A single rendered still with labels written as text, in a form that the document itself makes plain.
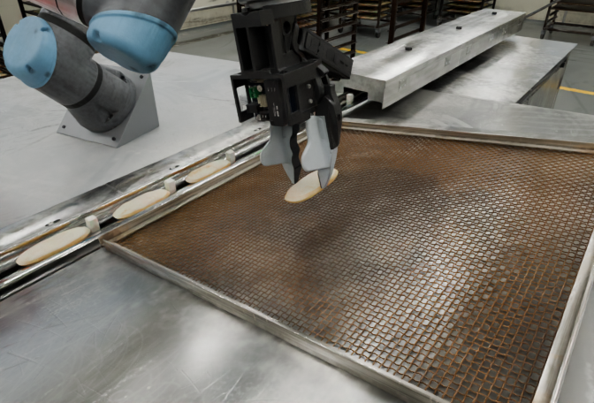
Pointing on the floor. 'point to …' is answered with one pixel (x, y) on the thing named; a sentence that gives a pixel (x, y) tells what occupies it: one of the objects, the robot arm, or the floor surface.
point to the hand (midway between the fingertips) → (310, 173)
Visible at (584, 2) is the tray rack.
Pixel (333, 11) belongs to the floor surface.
